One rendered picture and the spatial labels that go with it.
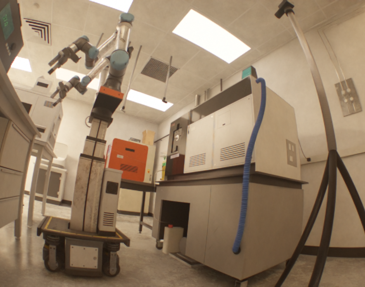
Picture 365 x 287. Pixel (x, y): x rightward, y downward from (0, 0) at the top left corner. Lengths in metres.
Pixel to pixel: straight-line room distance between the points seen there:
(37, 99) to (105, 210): 1.55
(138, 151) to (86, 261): 1.39
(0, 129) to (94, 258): 0.88
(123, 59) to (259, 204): 1.17
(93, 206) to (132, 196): 3.70
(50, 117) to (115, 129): 3.40
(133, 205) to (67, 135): 2.54
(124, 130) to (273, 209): 4.76
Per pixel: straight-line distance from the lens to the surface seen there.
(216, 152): 1.38
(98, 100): 1.27
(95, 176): 1.22
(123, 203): 4.84
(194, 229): 1.39
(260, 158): 1.16
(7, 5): 0.87
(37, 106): 2.27
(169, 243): 1.91
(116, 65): 1.17
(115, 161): 2.04
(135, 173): 2.08
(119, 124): 5.45
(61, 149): 4.98
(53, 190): 4.42
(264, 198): 1.15
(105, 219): 1.19
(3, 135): 1.16
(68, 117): 5.37
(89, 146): 1.25
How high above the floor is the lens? 0.57
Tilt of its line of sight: 17 degrees up
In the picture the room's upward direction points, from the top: 6 degrees clockwise
